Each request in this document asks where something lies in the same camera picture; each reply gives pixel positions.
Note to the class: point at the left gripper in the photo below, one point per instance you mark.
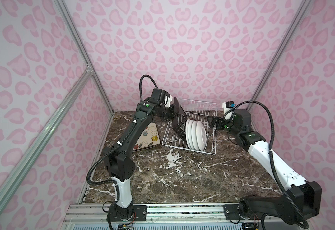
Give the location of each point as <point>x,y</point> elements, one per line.
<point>170,110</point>

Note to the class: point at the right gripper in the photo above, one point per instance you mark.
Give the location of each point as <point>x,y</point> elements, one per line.
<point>218,123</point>

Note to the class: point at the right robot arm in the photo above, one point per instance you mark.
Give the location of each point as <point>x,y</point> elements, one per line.
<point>300,199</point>

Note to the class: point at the white round plate patterned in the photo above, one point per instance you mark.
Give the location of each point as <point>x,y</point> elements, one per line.
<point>203,138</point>

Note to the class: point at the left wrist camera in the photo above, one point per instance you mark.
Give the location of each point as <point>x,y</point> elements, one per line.
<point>168,101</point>

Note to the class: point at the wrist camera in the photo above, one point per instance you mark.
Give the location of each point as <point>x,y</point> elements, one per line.
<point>228,106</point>
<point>168,101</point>

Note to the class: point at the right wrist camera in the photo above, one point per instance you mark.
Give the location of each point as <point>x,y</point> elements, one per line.
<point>228,106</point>

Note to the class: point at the white wire dish rack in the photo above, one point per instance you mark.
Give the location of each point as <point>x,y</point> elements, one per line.
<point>196,111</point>

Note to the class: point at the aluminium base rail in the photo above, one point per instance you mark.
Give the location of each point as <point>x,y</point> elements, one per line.
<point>176,216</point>

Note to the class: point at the aluminium corner post left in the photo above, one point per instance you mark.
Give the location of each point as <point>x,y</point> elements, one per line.
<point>69,23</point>

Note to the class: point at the aluminium corner post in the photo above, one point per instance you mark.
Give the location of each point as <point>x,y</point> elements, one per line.
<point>285,41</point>
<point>69,23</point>

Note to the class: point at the aluminium corner post right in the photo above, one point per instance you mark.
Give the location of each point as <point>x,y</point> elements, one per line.
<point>285,41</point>

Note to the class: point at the aluminium frame strut left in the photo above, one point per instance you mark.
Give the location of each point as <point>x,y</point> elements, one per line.
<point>17,175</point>

